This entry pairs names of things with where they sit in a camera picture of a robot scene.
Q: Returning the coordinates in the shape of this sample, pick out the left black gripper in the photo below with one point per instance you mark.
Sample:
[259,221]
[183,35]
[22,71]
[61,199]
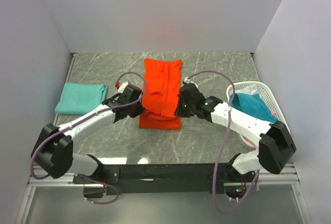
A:
[140,109]

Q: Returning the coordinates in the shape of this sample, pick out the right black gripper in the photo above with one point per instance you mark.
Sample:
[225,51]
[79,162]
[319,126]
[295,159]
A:
[179,112]

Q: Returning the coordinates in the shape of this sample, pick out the orange t-shirt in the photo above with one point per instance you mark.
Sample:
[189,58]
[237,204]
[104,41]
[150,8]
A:
[161,98]

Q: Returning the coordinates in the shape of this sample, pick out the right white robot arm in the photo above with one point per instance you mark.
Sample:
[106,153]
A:
[275,144]

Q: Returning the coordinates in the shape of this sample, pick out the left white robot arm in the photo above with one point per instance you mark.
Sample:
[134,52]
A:
[54,149]

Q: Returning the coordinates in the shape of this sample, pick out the folded mint green t-shirt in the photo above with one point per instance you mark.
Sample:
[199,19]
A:
[79,99]

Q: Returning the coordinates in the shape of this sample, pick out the white garment in basket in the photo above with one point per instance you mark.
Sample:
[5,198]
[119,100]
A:
[249,89]

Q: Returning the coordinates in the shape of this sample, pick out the teal t-shirt in basket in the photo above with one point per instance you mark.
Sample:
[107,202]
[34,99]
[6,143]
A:
[254,106]

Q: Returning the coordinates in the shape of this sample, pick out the white plastic laundry basket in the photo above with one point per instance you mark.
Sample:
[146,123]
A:
[265,94]

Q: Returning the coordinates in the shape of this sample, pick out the pink garment in basket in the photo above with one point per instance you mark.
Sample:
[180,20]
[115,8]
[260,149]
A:
[249,142]

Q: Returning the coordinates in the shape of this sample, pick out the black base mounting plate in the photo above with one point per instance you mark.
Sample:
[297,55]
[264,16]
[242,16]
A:
[140,178]

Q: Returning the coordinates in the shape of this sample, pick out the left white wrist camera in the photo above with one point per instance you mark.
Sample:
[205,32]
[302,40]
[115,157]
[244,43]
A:
[121,86]

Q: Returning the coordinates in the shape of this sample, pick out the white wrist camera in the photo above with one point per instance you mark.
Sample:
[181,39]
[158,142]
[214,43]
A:
[188,81]
[121,86]

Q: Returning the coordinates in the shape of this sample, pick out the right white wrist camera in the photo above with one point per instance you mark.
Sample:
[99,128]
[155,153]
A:
[188,81]

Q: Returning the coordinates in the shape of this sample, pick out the aluminium frame rail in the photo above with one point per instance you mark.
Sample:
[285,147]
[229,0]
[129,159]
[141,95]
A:
[288,176]

